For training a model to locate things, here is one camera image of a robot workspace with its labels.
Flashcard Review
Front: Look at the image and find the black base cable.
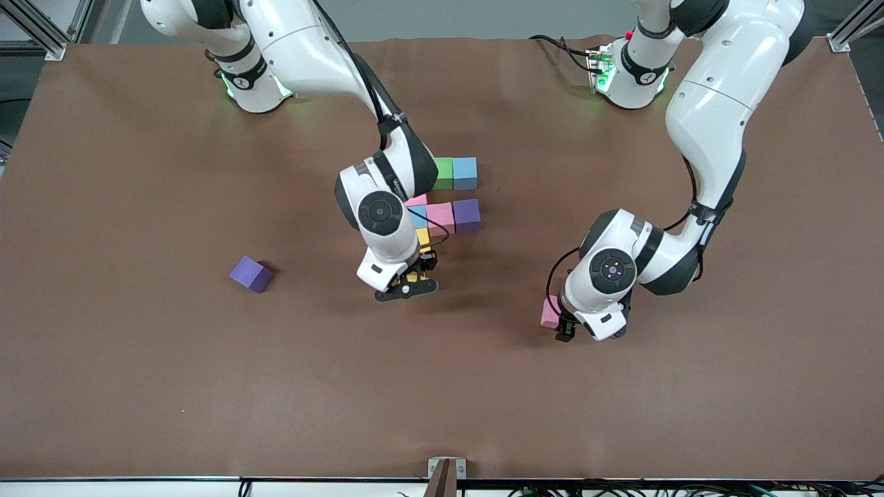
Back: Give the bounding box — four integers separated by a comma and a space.
528, 35, 596, 73

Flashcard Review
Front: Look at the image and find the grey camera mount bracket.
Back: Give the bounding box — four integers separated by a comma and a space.
423, 457, 468, 497

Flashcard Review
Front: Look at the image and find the purple foam cube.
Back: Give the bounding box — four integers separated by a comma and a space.
452, 199, 482, 233
229, 255, 273, 294

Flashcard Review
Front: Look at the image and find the aluminium frame extrusion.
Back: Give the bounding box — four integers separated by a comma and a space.
827, 0, 884, 54
67, 0, 111, 43
0, 0, 68, 61

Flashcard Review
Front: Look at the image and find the brown table cover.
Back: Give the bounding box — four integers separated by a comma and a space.
0, 35, 884, 480

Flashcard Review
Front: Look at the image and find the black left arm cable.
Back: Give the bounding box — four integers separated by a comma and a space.
546, 155, 705, 318

